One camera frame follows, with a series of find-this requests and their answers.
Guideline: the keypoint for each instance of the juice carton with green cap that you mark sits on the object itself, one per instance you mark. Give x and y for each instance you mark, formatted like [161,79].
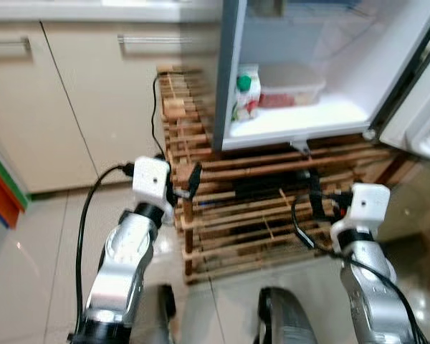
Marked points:
[246,93]

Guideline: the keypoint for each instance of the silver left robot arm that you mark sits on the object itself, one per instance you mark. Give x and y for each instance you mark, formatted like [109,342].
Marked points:
[125,258]

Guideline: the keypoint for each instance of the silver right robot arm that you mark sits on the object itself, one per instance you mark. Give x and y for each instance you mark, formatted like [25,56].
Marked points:
[369,287]

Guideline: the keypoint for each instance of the small grey fridge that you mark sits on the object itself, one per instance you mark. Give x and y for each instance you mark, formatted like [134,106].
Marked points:
[330,118]

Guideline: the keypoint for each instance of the wooden wine rack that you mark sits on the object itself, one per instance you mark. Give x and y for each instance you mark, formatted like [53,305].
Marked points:
[272,208]

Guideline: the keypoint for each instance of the beige kitchen cabinet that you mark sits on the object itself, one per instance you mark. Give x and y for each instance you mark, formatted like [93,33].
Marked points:
[93,107]

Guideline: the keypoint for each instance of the clear lidded food container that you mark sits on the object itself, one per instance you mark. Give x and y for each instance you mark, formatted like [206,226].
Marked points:
[290,86]

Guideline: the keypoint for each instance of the grey right robot leg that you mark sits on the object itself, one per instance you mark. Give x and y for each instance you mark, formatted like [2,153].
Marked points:
[287,319]

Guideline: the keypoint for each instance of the grey robot leg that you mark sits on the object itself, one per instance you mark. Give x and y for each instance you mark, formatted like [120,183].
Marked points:
[158,315]
[287,319]

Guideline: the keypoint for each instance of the grey left robot leg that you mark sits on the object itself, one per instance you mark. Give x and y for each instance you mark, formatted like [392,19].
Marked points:
[158,315]

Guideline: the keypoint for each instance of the green board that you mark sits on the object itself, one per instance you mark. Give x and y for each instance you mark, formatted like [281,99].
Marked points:
[7,175]

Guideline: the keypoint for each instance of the orange board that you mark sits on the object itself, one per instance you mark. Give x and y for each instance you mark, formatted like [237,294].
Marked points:
[0,197]

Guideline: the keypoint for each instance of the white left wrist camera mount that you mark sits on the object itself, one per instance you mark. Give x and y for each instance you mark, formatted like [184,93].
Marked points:
[150,178]

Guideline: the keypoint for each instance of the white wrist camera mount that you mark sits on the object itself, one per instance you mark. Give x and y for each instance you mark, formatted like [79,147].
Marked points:
[150,178]
[369,201]

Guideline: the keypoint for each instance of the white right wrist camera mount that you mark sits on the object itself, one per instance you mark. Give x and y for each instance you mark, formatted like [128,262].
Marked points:
[369,201]

